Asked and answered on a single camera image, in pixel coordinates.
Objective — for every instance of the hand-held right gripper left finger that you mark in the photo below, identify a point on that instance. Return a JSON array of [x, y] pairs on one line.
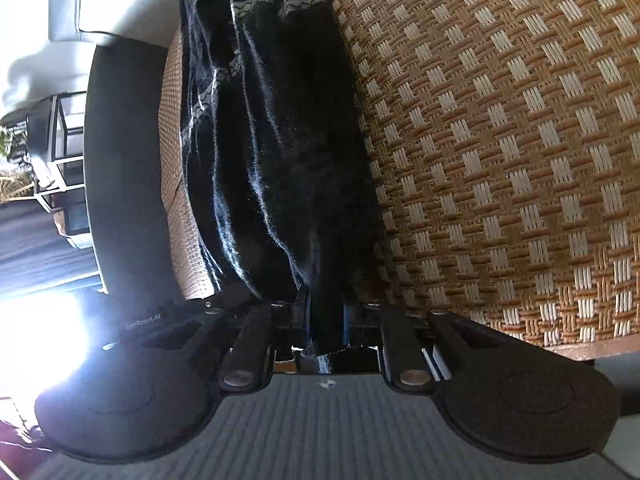
[[250, 340]]

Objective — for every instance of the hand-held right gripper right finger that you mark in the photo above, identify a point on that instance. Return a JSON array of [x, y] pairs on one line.
[[400, 345]]

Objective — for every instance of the black garment with patterned stripe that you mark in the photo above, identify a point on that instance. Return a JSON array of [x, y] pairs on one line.
[[280, 160]]

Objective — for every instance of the metal frame cabinet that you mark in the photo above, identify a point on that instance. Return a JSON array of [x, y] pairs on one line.
[[75, 220]]

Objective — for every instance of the black sofa frame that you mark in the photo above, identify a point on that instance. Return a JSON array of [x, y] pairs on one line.
[[125, 185]]

